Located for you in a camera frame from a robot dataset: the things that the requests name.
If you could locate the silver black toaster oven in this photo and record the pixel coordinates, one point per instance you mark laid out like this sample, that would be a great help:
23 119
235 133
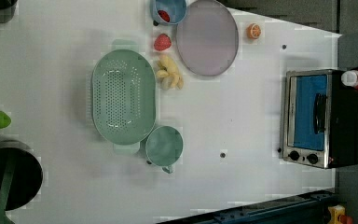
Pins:
319 120

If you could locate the yellow peeled toy banana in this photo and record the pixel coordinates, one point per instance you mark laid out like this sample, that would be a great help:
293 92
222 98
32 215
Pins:
168 73

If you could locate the green mug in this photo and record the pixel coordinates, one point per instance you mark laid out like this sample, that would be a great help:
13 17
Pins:
164 147

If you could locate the green oval colander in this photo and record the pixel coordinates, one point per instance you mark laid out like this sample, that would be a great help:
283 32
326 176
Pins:
123 97

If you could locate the red toy strawberry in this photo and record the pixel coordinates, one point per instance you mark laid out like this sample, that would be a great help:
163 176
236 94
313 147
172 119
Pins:
162 42

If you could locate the grey round plate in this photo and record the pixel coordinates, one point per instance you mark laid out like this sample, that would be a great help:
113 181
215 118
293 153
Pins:
208 38

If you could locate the strawberry inside blue cup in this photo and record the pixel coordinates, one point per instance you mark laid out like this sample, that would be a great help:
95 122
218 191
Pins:
164 15

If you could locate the blue cup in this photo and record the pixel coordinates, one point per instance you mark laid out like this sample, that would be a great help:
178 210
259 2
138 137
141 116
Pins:
175 9

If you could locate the orange slice toy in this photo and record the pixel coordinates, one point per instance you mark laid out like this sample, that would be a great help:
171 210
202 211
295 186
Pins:
253 31

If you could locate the black pot with ladle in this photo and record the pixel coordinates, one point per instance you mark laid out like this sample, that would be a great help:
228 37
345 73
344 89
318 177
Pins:
28 173

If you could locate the yellow red emergency button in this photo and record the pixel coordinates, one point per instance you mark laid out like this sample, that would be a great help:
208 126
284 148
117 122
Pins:
338 215

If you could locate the green ladle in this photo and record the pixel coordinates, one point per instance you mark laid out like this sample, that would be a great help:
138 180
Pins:
5 188

